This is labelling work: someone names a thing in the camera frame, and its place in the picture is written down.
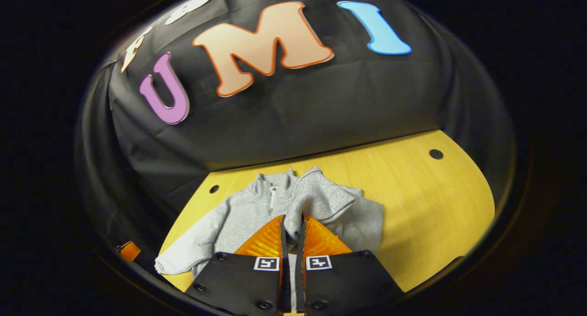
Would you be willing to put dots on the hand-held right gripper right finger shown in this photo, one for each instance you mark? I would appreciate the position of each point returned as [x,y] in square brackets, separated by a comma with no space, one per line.
[300,279]

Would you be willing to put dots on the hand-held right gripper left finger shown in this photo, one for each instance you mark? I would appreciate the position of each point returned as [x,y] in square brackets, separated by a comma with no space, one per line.
[285,279]

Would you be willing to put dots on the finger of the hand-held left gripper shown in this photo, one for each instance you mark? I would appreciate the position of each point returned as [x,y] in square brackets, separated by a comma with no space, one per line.
[130,251]

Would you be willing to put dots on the grey zip-neck sweatshirt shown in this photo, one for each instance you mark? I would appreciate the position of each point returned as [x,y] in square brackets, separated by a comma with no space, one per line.
[238,215]

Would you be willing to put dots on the black backdrop cloth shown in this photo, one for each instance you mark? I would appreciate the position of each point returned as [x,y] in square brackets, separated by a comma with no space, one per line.
[298,114]

